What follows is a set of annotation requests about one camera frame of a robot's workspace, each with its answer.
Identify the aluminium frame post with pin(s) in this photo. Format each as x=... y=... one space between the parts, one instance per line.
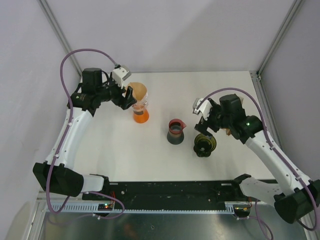
x=280 y=34
x=59 y=33

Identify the clear glass dripper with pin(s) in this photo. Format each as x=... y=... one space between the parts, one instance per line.
x=140 y=106

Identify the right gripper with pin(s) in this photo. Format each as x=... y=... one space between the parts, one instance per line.
x=203 y=129

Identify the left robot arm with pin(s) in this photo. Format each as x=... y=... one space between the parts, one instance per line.
x=56 y=174

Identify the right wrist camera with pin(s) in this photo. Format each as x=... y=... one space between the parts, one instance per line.
x=201 y=106

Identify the orange glass flask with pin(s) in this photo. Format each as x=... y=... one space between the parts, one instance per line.
x=141 y=116

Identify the dark green dripper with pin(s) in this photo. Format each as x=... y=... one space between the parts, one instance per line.
x=203 y=147

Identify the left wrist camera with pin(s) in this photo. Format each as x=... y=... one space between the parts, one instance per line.
x=120 y=74

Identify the right aluminium frame post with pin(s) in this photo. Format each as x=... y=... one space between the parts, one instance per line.
x=280 y=34

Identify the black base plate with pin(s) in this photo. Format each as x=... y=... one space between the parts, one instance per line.
x=175 y=195

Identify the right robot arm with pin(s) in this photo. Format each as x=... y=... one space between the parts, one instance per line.
x=294 y=194

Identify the single brown coffee filter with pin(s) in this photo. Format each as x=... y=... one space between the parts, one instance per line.
x=139 y=90

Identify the aluminium rail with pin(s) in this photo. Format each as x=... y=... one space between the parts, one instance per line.
x=54 y=197

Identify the left aluminium frame post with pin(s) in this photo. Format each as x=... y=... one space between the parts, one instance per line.
x=59 y=33

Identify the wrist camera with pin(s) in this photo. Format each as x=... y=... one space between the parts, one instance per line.
x=201 y=106
x=120 y=74

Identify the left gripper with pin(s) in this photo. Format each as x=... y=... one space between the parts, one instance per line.
x=124 y=102

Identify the brown coffee filter stack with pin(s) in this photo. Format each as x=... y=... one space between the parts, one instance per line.
x=228 y=131

